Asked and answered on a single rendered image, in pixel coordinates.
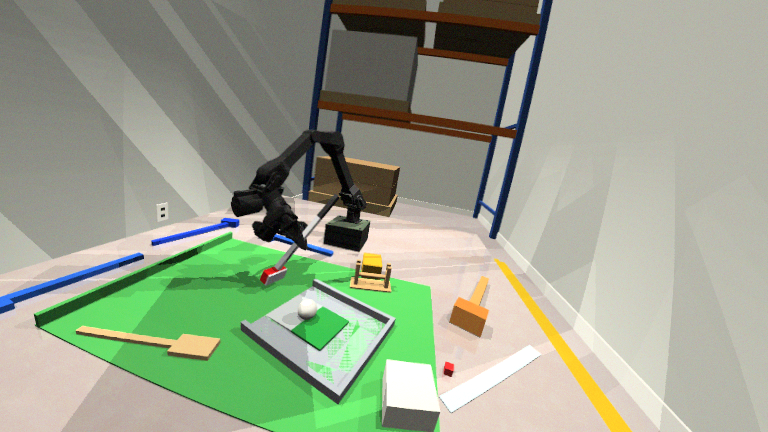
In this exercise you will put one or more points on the white flat strip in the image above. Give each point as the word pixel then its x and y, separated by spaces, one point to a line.
pixel 468 391

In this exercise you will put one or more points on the white golf ball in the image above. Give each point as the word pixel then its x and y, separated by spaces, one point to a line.
pixel 307 309

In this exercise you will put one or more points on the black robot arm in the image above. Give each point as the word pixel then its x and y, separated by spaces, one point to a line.
pixel 274 173

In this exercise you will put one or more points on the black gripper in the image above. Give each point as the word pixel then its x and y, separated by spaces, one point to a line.
pixel 287 222

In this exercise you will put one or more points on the white block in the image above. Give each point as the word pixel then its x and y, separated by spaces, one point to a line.
pixel 409 397

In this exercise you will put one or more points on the yellow block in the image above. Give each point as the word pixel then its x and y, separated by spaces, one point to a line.
pixel 371 264

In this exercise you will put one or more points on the green flat mat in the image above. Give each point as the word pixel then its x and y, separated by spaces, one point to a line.
pixel 209 295

